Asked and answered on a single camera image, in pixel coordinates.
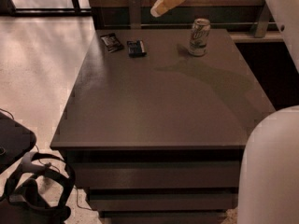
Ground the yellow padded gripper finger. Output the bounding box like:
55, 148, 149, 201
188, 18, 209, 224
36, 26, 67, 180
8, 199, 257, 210
150, 0, 185, 18

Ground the blue rxbar blueberry bar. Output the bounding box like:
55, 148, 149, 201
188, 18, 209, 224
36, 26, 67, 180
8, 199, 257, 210
127, 40, 147, 58

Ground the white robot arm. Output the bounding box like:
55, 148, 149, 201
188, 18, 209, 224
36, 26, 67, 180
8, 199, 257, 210
237, 0, 299, 224

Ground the black rxbar chocolate bar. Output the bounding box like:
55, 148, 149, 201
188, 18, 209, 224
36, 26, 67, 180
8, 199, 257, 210
100, 33, 124, 52

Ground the green white soda can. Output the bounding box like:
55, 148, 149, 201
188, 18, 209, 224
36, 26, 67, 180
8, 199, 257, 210
189, 18, 210, 57

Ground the top grey drawer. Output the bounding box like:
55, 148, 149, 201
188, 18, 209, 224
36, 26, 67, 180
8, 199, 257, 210
73, 161, 239, 189

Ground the grey drawer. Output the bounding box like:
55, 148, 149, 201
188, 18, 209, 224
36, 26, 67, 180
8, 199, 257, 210
73, 161, 239, 189
100, 212, 226, 224
89, 192, 237, 212

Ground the middle grey drawer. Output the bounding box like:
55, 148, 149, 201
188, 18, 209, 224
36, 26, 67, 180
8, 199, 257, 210
89, 192, 237, 212

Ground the black chair seat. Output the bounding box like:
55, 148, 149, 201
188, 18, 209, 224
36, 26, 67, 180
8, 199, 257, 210
0, 113, 36, 174

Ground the bottom grey drawer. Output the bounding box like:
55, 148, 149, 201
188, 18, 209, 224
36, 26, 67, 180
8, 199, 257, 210
100, 212, 226, 224

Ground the black VR headset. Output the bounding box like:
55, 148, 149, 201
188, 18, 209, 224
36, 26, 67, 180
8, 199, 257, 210
1, 152, 76, 224

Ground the metal wall rail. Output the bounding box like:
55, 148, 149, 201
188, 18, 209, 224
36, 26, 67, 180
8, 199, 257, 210
93, 0, 283, 38

